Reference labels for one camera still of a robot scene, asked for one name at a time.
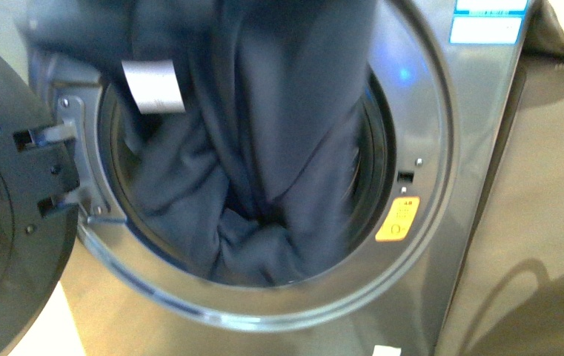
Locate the grey front-load washing machine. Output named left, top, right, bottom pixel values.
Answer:
left=28, top=1, right=533, bottom=355

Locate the white garment care tag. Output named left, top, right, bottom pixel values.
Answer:
left=122, top=60, right=185, bottom=114

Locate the orange warning sticker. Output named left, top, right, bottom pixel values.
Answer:
left=375, top=197, right=420, bottom=242

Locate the white tape strip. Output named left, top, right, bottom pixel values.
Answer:
left=371, top=345, right=402, bottom=356

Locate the round washing machine door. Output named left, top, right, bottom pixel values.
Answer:
left=0, top=57, right=79, bottom=355

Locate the blue white energy label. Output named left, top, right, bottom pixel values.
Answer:
left=449, top=0, right=529, bottom=45

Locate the dark blue garment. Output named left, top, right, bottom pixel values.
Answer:
left=21, top=1, right=376, bottom=287

